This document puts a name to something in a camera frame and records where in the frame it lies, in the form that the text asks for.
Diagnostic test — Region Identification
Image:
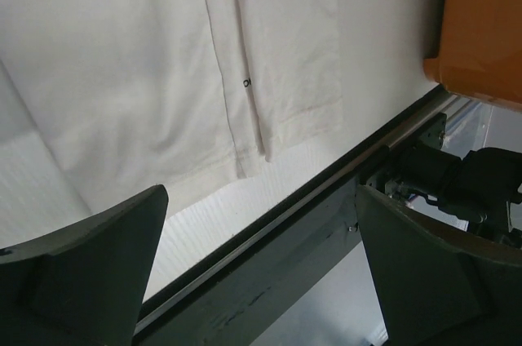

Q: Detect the white green sleeved t shirt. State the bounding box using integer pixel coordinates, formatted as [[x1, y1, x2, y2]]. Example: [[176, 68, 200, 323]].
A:
[[1, 0, 343, 213]]

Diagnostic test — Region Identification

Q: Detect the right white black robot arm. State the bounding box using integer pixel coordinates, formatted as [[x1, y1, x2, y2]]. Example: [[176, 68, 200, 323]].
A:
[[360, 113, 521, 248]]

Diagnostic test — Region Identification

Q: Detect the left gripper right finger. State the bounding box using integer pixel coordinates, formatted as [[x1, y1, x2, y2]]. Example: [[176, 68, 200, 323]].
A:
[[356, 185, 521, 345]]

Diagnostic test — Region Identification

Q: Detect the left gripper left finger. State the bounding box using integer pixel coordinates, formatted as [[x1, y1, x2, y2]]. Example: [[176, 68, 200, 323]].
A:
[[1, 185, 168, 345]]

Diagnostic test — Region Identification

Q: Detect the orange plastic tub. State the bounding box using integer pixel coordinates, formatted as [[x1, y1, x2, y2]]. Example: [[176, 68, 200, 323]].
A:
[[423, 0, 521, 111]]

